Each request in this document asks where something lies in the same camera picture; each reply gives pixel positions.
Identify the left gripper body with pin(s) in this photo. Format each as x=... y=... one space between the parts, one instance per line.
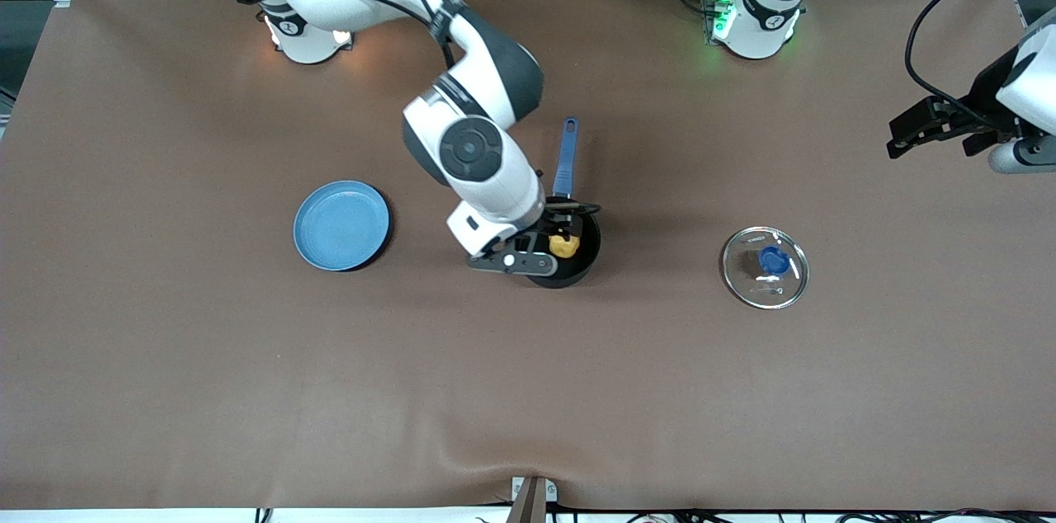
x=982 y=100

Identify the yellow potato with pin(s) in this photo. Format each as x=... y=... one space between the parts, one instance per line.
x=564 y=246

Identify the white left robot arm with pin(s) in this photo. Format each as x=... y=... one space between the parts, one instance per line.
x=767 y=11

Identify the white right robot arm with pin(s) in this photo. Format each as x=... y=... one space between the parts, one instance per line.
x=478 y=152

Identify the blue round plate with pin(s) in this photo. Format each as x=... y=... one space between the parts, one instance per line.
x=342 y=226

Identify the brown table cloth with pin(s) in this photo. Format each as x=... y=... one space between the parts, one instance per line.
x=247 y=383

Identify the metal table clamp bracket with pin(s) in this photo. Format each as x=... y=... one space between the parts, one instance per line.
x=532 y=498

